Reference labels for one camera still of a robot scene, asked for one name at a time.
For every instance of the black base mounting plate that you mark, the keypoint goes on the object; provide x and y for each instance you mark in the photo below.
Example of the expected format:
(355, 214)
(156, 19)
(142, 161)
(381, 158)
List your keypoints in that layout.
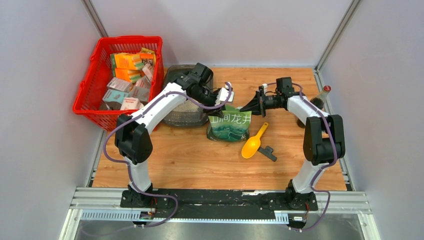
(217, 204)

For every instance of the black bag clip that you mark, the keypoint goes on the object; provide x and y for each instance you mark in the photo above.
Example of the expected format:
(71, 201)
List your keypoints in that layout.
(268, 152)

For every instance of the yellow plastic scoop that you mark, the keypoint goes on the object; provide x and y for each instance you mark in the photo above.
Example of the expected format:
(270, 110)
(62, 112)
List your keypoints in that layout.
(254, 142)

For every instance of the aluminium frame rail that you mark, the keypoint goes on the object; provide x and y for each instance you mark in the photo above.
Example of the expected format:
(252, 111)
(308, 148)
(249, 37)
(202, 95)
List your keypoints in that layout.
(95, 213)

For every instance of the green litter bag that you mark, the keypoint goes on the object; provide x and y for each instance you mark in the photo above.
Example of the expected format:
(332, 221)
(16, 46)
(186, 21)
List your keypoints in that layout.
(233, 127)

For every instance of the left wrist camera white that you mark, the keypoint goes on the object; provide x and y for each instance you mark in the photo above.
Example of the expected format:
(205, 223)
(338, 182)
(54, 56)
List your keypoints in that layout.
(225, 94)

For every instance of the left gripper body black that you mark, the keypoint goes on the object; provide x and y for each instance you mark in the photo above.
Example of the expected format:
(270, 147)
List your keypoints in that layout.
(208, 98)

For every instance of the pink grey box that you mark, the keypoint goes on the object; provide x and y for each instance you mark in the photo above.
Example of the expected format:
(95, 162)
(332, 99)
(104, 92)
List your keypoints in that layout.
(119, 85)

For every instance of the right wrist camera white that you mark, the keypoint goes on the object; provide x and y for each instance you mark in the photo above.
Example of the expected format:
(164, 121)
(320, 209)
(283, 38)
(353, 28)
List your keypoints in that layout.
(264, 88)

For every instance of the red plastic shopping basket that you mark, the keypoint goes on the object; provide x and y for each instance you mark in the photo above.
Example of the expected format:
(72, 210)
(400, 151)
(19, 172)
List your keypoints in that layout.
(88, 101)

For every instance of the yellow patterned packet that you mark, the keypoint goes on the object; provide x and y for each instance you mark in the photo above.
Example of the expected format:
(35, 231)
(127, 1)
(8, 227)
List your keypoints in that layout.
(148, 56)

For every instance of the dark cola bottle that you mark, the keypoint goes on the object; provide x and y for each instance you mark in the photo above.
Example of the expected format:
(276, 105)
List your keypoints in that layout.
(318, 102)

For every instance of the white pink sponge box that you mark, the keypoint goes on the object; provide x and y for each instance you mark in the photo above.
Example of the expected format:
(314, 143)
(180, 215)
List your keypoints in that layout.
(131, 103)

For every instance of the grey litter box tray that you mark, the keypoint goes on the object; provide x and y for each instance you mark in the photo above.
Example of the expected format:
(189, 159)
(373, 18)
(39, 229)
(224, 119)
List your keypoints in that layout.
(188, 114)

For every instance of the orange sponge pack upper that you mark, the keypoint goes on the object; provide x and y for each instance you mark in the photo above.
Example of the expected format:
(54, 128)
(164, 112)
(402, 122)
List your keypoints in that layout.
(129, 61)

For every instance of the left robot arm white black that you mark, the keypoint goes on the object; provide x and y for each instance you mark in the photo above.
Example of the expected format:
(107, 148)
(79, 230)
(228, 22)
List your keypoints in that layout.
(133, 132)

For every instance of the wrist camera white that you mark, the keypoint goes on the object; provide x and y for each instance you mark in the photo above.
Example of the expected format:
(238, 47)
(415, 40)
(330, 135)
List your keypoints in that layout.
(225, 94)
(264, 88)

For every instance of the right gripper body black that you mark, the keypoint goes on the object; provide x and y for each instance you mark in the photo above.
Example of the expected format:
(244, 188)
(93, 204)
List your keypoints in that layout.
(269, 102)

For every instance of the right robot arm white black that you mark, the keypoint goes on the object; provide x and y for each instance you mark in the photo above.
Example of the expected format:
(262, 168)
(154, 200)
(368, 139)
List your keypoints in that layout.
(323, 142)

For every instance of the teal grey box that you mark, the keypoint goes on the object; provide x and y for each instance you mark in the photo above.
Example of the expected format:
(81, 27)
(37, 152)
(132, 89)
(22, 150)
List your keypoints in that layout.
(114, 98)

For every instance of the orange sponge pack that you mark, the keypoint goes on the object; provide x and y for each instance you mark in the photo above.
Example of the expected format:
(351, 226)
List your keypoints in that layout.
(129, 61)
(128, 75)

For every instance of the orange sponge pack lower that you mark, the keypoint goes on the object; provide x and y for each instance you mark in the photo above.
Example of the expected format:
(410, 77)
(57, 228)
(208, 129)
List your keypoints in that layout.
(128, 75)

